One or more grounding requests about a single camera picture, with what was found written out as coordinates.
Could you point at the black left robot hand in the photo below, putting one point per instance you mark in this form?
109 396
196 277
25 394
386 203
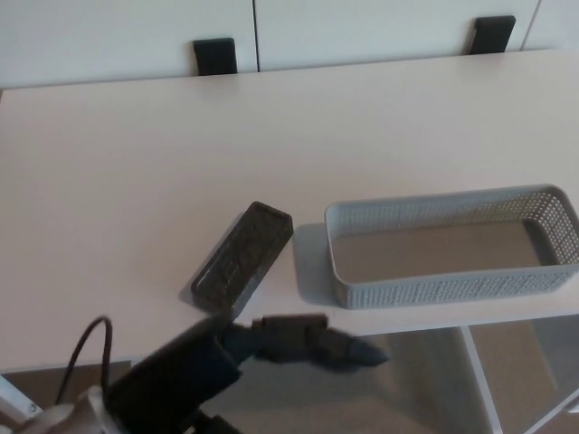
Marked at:
181 375

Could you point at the dark grey felt eraser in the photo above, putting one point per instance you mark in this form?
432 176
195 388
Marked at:
242 257

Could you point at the white desk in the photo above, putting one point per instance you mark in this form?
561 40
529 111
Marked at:
181 158

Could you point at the grey perforated plastic basket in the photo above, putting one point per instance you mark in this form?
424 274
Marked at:
452 287

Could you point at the white cabinet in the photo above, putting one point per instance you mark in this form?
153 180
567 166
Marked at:
113 36

